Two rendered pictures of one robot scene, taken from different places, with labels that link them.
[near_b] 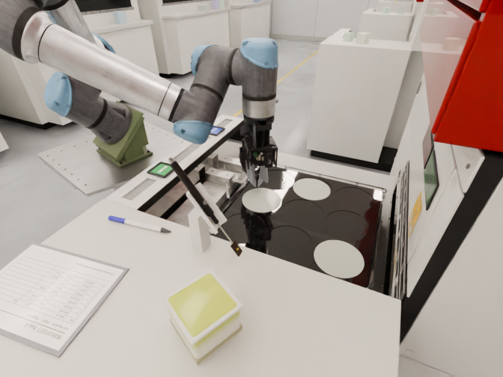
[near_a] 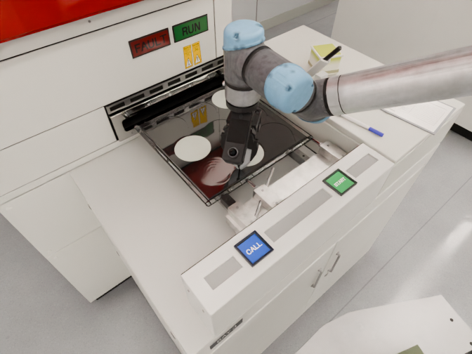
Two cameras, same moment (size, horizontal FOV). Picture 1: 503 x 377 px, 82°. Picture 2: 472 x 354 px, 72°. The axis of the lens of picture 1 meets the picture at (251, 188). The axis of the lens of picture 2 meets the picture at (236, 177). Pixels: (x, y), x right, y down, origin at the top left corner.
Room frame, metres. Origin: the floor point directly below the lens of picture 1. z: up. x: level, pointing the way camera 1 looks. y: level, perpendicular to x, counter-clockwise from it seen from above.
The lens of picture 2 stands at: (1.16, 0.22, 1.54)
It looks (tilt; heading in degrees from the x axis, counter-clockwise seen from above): 50 degrees down; 206
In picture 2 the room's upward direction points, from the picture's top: straight up
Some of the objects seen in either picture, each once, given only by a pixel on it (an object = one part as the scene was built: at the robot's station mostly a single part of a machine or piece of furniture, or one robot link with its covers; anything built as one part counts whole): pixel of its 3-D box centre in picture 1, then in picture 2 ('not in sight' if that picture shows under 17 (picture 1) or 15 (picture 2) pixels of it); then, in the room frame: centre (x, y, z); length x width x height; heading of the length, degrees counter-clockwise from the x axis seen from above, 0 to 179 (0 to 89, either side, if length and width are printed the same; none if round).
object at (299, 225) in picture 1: (302, 212); (221, 131); (0.54, -0.13, 0.90); 0.34 x 0.34 x 0.01; 66
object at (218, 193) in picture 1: (206, 199); (290, 191); (0.63, 0.12, 0.87); 0.36 x 0.08 x 0.03; 156
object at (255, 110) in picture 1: (260, 105); (241, 89); (0.64, -0.02, 1.13); 0.08 x 0.08 x 0.05
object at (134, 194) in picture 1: (192, 169); (296, 229); (0.75, 0.18, 0.89); 0.55 x 0.09 x 0.14; 156
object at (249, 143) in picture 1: (259, 139); (242, 117); (0.63, -0.02, 1.05); 0.09 x 0.08 x 0.12; 11
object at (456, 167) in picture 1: (418, 152); (113, 84); (0.63, -0.41, 1.02); 0.82 x 0.03 x 0.40; 156
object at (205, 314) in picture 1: (204, 316); (324, 60); (0.21, 0.06, 1.00); 0.07 x 0.07 x 0.07; 40
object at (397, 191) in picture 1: (394, 235); (178, 100); (0.47, -0.32, 0.89); 0.44 x 0.02 x 0.10; 156
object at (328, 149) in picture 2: not in sight; (333, 154); (0.48, 0.19, 0.89); 0.08 x 0.03 x 0.03; 66
